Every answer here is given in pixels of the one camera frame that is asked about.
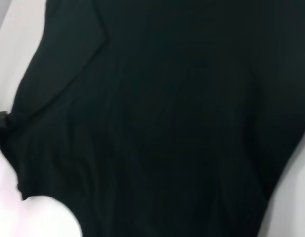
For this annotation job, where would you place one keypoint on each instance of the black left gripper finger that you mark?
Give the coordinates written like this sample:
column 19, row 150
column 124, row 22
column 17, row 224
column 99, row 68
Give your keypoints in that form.
column 1, row 119

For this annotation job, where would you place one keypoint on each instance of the black t-shirt with FREE print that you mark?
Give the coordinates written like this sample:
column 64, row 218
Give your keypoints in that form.
column 167, row 111

